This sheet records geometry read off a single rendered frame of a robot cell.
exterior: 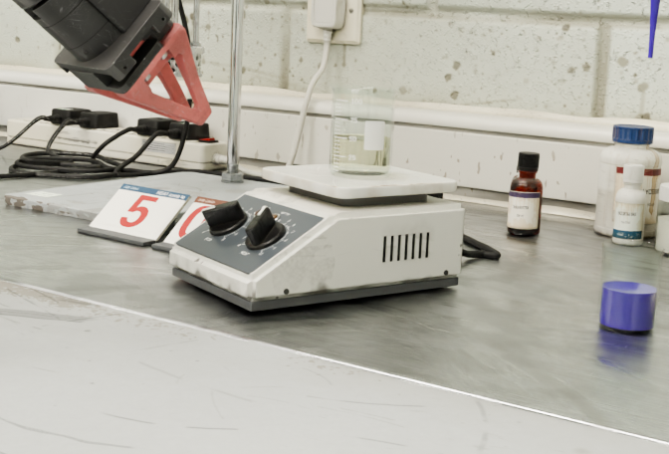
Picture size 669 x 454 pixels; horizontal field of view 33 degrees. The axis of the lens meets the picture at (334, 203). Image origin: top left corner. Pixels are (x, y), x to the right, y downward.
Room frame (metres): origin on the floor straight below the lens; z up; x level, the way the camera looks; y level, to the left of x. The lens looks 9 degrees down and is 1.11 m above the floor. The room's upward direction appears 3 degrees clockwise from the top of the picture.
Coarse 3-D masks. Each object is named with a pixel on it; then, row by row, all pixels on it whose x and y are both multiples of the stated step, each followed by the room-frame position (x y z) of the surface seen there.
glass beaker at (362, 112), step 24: (336, 96) 0.87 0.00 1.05; (360, 96) 0.86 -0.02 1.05; (384, 96) 0.87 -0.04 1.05; (336, 120) 0.87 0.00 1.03; (360, 120) 0.86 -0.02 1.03; (384, 120) 0.87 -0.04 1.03; (336, 144) 0.87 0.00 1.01; (360, 144) 0.86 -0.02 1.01; (384, 144) 0.87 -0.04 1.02; (336, 168) 0.87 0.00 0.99; (360, 168) 0.86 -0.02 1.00; (384, 168) 0.87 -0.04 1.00
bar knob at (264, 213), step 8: (264, 208) 0.82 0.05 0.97; (256, 216) 0.81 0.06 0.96; (264, 216) 0.81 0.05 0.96; (272, 216) 0.82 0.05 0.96; (256, 224) 0.80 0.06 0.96; (264, 224) 0.81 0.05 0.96; (272, 224) 0.82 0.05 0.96; (280, 224) 0.82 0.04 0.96; (248, 232) 0.80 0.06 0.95; (256, 232) 0.80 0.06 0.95; (264, 232) 0.81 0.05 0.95; (272, 232) 0.81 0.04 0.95; (280, 232) 0.81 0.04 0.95; (248, 240) 0.81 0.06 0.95; (256, 240) 0.80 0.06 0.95; (264, 240) 0.80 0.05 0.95; (272, 240) 0.80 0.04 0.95; (248, 248) 0.81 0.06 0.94; (256, 248) 0.80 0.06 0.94
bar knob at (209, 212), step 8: (208, 208) 0.86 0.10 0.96; (216, 208) 0.85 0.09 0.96; (224, 208) 0.85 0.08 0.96; (232, 208) 0.85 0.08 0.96; (240, 208) 0.85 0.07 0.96; (208, 216) 0.86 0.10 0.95; (216, 216) 0.85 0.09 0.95; (224, 216) 0.85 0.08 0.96; (232, 216) 0.85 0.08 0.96; (240, 216) 0.85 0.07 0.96; (208, 224) 0.86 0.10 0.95; (216, 224) 0.86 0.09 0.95; (224, 224) 0.85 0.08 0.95; (232, 224) 0.85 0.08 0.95; (240, 224) 0.85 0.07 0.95; (216, 232) 0.85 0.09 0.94; (224, 232) 0.84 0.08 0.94
